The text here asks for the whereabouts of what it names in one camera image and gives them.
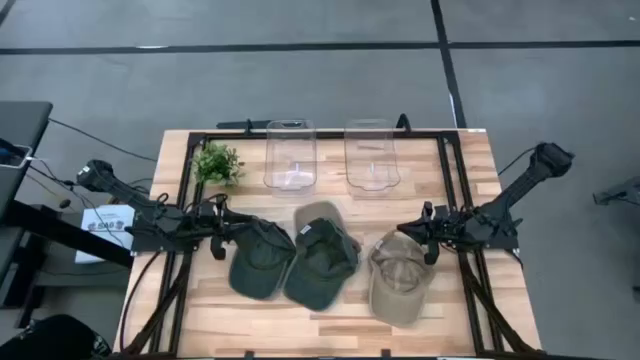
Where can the black desk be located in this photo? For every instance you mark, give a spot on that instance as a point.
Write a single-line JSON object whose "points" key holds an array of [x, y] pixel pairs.
{"points": [[20, 125]]}

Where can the beige baseball cap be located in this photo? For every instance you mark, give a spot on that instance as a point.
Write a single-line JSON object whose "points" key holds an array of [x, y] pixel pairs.
{"points": [[317, 212], [400, 285]]}

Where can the black stand foot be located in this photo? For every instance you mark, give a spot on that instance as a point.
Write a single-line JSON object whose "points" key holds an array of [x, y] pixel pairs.
{"points": [[620, 192]]}

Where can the dark green baseball cap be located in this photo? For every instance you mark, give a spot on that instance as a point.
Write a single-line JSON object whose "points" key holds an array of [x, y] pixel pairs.
{"points": [[260, 265], [320, 270]]}

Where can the black bag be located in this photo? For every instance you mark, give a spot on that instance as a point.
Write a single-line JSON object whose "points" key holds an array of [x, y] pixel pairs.
{"points": [[50, 340]]}

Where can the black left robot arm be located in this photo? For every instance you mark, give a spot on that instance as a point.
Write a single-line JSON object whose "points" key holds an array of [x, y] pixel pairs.
{"points": [[115, 187]]}

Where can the white printed paper sheet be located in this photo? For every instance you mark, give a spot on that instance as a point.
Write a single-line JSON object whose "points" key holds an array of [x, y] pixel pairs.
{"points": [[100, 235]]}

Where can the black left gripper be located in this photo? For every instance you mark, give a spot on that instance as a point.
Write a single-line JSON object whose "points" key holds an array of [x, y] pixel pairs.
{"points": [[217, 225]]}

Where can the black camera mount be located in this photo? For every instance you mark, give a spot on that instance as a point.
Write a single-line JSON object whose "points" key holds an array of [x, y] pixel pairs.
{"points": [[403, 124]]}

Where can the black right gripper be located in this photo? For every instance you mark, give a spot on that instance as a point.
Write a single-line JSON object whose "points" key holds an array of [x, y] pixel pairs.
{"points": [[442, 227]]}

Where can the small black round object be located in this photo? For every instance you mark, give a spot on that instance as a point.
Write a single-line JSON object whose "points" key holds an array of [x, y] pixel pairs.
{"points": [[65, 203]]}

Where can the clear plastic bin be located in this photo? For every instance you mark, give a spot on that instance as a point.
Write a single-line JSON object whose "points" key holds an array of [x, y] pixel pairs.
{"points": [[290, 165], [372, 165]]}

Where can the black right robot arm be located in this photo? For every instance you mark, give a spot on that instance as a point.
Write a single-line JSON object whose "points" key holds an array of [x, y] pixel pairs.
{"points": [[515, 192]]}

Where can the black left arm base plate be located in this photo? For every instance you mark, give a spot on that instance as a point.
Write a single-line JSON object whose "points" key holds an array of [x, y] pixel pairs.
{"points": [[150, 242]]}

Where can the small green potted plant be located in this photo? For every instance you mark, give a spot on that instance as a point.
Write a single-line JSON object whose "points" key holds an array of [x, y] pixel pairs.
{"points": [[217, 165]]}

